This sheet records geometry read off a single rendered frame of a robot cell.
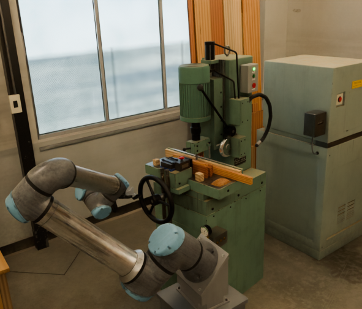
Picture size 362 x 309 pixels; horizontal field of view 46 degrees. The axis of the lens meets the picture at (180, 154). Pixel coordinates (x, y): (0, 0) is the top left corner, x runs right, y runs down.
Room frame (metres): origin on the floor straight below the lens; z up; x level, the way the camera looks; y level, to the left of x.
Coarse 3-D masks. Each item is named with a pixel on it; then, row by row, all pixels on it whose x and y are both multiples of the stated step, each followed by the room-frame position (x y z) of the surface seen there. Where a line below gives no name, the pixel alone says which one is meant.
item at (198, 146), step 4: (200, 136) 2.44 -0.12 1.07; (188, 140) 2.36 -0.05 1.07; (192, 140) 2.36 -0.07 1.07; (200, 140) 2.35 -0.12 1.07; (204, 140) 2.36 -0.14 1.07; (208, 140) 2.39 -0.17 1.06; (188, 144) 2.34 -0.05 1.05; (192, 144) 2.32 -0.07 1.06; (196, 144) 2.31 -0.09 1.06; (200, 144) 2.34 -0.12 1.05; (204, 144) 2.36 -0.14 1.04; (192, 148) 2.32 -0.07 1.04; (196, 148) 2.31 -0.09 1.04; (200, 148) 2.34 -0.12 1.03; (204, 148) 2.36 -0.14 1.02; (188, 152) 2.34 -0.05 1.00; (192, 152) 2.32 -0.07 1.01; (196, 152) 2.31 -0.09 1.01; (200, 152) 2.34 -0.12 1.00
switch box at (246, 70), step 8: (248, 64) 2.47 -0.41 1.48; (256, 64) 2.48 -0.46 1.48; (240, 72) 2.47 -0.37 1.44; (248, 72) 2.43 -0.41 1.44; (256, 72) 2.48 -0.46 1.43; (240, 80) 2.47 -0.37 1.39; (248, 80) 2.43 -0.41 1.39; (256, 80) 2.48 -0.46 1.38; (240, 88) 2.47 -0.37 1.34; (248, 88) 2.43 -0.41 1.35; (256, 88) 2.49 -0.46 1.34
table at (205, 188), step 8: (160, 160) 2.51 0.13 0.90; (152, 168) 2.41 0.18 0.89; (192, 176) 2.23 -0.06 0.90; (216, 176) 2.21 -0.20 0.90; (192, 184) 2.16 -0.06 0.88; (200, 184) 2.12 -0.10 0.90; (208, 184) 2.11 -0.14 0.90; (232, 184) 2.10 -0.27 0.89; (240, 184) 2.15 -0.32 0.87; (176, 192) 2.12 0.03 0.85; (200, 192) 2.12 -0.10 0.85; (208, 192) 2.08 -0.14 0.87; (216, 192) 2.04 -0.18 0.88; (224, 192) 2.06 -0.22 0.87; (232, 192) 2.10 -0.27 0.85
